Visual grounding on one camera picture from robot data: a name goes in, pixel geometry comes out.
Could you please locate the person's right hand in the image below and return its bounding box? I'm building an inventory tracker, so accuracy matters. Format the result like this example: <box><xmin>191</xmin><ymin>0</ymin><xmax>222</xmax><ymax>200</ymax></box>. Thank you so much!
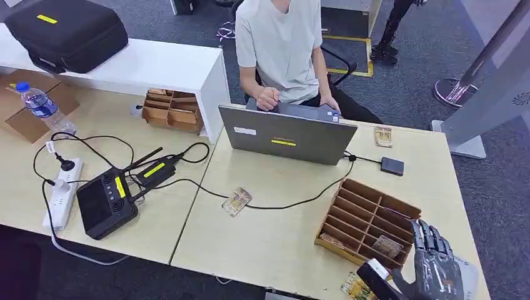
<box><xmin>255</xmin><ymin>86</ymin><xmax>282</xmax><ymax>112</ymax></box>

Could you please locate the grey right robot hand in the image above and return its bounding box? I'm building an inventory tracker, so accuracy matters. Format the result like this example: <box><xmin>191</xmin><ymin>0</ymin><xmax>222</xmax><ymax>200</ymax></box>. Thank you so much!
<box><xmin>356</xmin><ymin>219</ymin><xmax>467</xmax><ymax>300</ymax></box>

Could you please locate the person's left hand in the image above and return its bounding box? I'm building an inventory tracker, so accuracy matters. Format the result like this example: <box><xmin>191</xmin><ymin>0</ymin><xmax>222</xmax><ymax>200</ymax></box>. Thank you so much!
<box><xmin>319</xmin><ymin>95</ymin><xmax>342</xmax><ymax>115</ymax></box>

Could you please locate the clear plastic sleeve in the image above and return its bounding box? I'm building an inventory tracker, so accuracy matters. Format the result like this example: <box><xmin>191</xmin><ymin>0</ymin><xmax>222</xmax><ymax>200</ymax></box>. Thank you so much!
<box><xmin>453</xmin><ymin>256</ymin><xmax>480</xmax><ymax>300</ymax></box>

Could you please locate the grey laptop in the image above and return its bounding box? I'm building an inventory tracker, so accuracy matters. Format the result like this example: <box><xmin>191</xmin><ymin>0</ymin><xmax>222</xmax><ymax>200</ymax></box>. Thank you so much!
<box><xmin>218</xmin><ymin>98</ymin><xmax>359</xmax><ymax>167</ymax></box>

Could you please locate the person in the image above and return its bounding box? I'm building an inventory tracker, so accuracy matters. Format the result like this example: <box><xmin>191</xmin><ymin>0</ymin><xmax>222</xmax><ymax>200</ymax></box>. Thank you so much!
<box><xmin>234</xmin><ymin>0</ymin><xmax>384</xmax><ymax>125</ymax></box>

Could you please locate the yellow floor tape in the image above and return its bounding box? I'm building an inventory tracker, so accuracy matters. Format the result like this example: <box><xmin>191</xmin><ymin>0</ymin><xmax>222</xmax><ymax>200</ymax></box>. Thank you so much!
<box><xmin>322</xmin><ymin>34</ymin><xmax>374</xmax><ymax>79</ymax></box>

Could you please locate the black external drive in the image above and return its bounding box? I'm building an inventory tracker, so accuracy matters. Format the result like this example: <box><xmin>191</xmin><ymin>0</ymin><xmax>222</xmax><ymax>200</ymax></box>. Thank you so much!
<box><xmin>379</xmin><ymin>156</ymin><xmax>406</xmax><ymax>178</ymax></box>

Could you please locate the large wooden card box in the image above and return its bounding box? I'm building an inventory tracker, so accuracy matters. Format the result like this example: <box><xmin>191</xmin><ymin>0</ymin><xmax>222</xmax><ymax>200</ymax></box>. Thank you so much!
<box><xmin>313</xmin><ymin>177</ymin><xmax>423</xmax><ymax>273</ymax></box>

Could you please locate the black silver humanoid robot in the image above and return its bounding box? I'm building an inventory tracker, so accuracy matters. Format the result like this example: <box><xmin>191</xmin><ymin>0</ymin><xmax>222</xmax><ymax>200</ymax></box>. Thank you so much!
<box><xmin>369</xmin><ymin>0</ymin><xmax>428</xmax><ymax>66</ymax></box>

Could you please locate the white cabinet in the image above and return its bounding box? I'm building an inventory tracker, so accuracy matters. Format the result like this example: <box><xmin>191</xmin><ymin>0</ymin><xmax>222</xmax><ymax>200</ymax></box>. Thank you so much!
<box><xmin>320</xmin><ymin>0</ymin><xmax>383</xmax><ymax>39</ymax></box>

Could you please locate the small wooden card box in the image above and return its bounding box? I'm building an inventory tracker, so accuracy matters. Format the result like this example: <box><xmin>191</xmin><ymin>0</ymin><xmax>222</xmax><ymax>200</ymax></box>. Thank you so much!
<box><xmin>141</xmin><ymin>87</ymin><xmax>205</xmax><ymax>136</ymax></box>

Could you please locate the white desk shelf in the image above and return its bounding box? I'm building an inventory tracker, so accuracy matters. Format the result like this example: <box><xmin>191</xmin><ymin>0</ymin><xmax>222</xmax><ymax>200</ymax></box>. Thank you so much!
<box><xmin>0</xmin><ymin>22</ymin><xmax>231</xmax><ymax>144</ymax></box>

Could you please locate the black transmitter with antennas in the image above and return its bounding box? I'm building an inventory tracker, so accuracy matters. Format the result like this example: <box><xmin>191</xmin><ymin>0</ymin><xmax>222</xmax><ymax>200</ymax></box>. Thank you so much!
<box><xmin>123</xmin><ymin>146</ymin><xmax>179</xmax><ymax>196</ymax></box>

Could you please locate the grey metal stand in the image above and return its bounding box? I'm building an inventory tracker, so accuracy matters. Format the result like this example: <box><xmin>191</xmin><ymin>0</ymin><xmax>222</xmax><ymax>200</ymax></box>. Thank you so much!
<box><xmin>430</xmin><ymin>0</ymin><xmax>530</xmax><ymax>161</ymax></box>

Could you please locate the black box device yellow label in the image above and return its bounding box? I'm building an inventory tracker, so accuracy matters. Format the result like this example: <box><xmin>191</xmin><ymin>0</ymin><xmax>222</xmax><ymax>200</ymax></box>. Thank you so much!
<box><xmin>76</xmin><ymin>167</ymin><xmax>140</xmax><ymax>241</ymax></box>

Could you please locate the black plug adapter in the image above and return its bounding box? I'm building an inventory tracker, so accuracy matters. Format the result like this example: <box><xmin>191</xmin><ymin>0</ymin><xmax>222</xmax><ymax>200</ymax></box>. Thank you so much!
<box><xmin>54</xmin><ymin>152</ymin><xmax>77</xmax><ymax>173</ymax></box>

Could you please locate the black case with yellow label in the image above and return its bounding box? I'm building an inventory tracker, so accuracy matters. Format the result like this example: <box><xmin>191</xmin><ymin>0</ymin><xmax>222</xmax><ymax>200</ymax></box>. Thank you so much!
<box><xmin>4</xmin><ymin>0</ymin><xmax>129</xmax><ymax>75</ymax></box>

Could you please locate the white plug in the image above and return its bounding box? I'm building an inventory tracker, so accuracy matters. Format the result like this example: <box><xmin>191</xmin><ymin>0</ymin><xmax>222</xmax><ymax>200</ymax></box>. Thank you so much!
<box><xmin>52</xmin><ymin>178</ymin><xmax>72</xmax><ymax>194</ymax></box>

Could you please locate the clear water bottle blue cap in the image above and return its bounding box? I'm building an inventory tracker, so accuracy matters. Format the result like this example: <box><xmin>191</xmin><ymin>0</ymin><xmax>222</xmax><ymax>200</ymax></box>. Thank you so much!
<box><xmin>14</xmin><ymin>81</ymin><xmax>78</xmax><ymax>136</ymax></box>

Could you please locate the white power strip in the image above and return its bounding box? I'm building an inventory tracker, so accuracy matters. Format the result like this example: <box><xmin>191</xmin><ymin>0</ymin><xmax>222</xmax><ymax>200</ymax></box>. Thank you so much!
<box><xmin>42</xmin><ymin>157</ymin><xmax>84</xmax><ymax>231</ymax></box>

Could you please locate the brown cardboard box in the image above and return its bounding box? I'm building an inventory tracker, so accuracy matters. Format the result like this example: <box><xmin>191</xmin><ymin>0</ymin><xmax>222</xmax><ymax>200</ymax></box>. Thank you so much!
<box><xmin>0</xmin><ymin>69</ymin><xmax>81</xmax><ymax>144</ymax></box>

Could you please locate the black drive cable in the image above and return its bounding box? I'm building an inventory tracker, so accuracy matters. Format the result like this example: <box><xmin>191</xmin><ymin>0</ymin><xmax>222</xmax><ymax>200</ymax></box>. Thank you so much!
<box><xmin>342</xmin><ymin>151</ymin><xmax>383</xmax><ymax>166</ymax></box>

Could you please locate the purple cable bundle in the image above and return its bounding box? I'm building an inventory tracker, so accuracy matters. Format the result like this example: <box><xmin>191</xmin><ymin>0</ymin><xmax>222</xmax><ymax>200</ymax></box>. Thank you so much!
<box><xmin>215</xmin><ymin>19</ymin><xmax>237</xmax><ymax>43</ymax></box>

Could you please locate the short looped black cable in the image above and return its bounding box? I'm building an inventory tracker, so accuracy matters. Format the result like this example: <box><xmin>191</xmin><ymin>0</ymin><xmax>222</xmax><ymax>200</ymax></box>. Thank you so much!
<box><xmin>177</xmin><ymin>142</ymin><xmax>211</xmax><ymax>165</ymax></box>

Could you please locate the long black cable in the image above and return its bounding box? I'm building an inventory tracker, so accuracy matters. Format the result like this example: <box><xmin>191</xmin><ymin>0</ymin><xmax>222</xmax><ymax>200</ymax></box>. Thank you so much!
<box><xmin>154</xmin><ymin>159</ymin><xmax>356</xmax><ymax>211</ymax></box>

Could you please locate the steel stanchion post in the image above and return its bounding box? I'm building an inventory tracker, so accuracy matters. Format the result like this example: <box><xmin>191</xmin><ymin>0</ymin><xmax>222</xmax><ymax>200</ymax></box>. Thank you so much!
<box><xmin>432</xmin><ymin>0</ymin><xmax>530</xmax><ymax>110</ymax></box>

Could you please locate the black cable with white tag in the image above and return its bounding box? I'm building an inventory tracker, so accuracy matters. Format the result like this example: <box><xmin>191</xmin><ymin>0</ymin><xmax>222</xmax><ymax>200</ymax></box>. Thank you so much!
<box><xmin>44</xmin><ymin>131</ymin><xmax>136</xmax><ymax>171</ymax></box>

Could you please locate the thin black cable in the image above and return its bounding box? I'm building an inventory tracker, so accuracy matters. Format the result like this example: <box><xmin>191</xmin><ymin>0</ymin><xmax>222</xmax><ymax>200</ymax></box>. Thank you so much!
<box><xmin>31</xmin><ymin>141</ymin><xmax>90</xmax><ymax>187</ymax></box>

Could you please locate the white power strip cable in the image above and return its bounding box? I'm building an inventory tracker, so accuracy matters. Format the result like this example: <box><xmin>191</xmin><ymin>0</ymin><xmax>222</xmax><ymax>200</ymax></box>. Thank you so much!
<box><xmin>49</xmin><ymin>226</ymin><xmax>130</xmax><ymax>267</ymax></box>

